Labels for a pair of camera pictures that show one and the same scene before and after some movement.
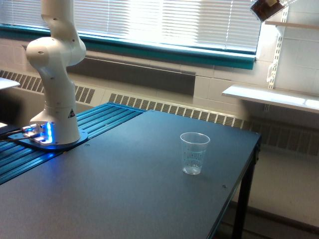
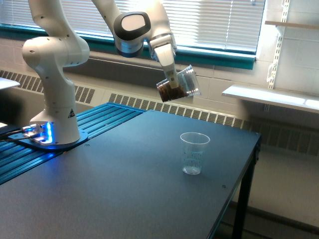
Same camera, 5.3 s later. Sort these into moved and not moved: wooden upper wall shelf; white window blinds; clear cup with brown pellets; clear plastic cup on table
Moved: clear cup with brown pellets
Not moved: clear plastic cup on table; wooden upper wall shelf; white window blinds
